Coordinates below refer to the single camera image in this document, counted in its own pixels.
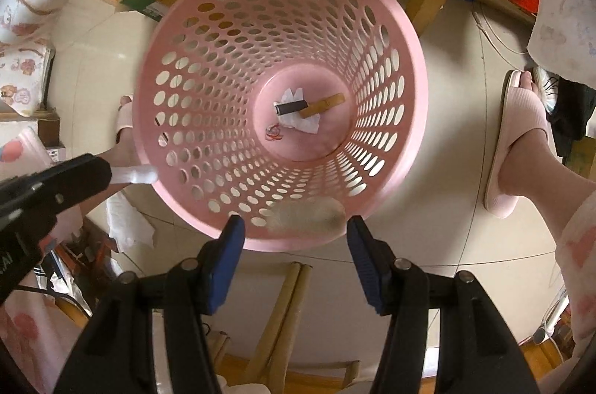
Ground wooden clothespin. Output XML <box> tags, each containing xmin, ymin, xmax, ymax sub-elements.
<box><xmin>298</xmin><ymin>93</ymin><xmax>346</xmax><ymax>119</ymax></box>

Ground green cardboard box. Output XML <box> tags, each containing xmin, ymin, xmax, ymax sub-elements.
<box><xmin>118</xmin><ymin>0</ymin><xmax>165</xmax><ymax>22</ymax></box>

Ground white floor cable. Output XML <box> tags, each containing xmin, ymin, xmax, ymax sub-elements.
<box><xmin>470</xmin><ymin>0</ymin><xmax>536</xmax><ymax>56</ymax></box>

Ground white crumpled paper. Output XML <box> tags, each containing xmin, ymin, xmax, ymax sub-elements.
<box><xmin>106</xmin><ymin>194</ymin><xmax>157</xmax><ymax>253</ymax></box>

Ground wooden stool legs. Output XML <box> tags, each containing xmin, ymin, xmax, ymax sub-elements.
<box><xmin>205</xmin><ymin>261</ymin><xmax>364</xmax><ymax>394</ymax></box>

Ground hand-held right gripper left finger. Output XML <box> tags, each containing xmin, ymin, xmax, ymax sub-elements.
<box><xmin>53</xmin><ymin>215</ymin><xmax>246</xmax><ymax>394</ymax></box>

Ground pink slipper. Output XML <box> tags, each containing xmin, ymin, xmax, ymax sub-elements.
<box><xmin>115</xmin><ymin>93</ymin><xmax>140</xmax><ymax>143</ymax></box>
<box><xmin>483</xmin><ymin>69</ymin><xmax>549</xmax><ymax>219</ymax></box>

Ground person's right leg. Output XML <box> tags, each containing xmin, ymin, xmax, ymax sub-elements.
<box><xmin>497</xmin><ymin>70</ymin><xmax>596</xmax><ymax>250</ymax></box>

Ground black cylinder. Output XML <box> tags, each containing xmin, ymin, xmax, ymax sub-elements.
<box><xmin>274</xmin><ymin>100</ymin><xmax>308</xmax><ymax>116</ymax></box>

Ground pink right slipper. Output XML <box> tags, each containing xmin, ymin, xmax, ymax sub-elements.
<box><xmin>483</xmin><ymin>69</ymin><xmax>549</xmax><ymax>219</ymax></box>

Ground pink perforated plastic basket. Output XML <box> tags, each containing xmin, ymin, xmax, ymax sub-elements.
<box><xmin>131</xmin><ymin>0</ymin><xmax>429</xmax><ymax>252</ymax></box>

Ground white black sneaker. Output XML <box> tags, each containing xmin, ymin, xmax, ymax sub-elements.
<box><xmin>533</xmin><ymin>66</ymin><xmax>567</xmax><ymax>115</ymax></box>

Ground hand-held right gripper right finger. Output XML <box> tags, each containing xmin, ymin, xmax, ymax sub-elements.
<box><xmin>346</xmin><ymin>215</ymin><xmax>536</xmax><ymax>394</ymax></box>

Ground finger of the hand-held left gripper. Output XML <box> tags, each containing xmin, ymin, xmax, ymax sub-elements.
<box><xmin>19</xmin><ymin>155</ymin><xmax>113</xmax><ymax>213</ymax></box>

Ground white plastic tube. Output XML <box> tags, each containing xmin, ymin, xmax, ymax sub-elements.
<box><xmin>111</xmin><ymin>164</ymin><xmax>158</xmax><ymax>186</ymax></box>

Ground large white tissue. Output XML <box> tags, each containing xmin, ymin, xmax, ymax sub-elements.
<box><xmin>274</xmin><ymin>87</ymin><xmax>322</xmax><ymax>134</ymax></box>

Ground black cloth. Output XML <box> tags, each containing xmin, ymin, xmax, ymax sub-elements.
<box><xmin>547</xmin><ymin>75</ymin><xmax>596</xmax><ymax>157</ymax></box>

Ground pink printed pajamas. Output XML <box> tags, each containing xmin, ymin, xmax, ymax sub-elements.
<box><xmin>0</xmin><ymin>189</ymin><xmax>596</xmax><ymax>376</ymax></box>

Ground pink left slipper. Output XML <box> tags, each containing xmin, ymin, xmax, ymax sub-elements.
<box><xmin>115</xmin><ymin>93</ymin><xmax>140</xmax><ymax>143</ymax></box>

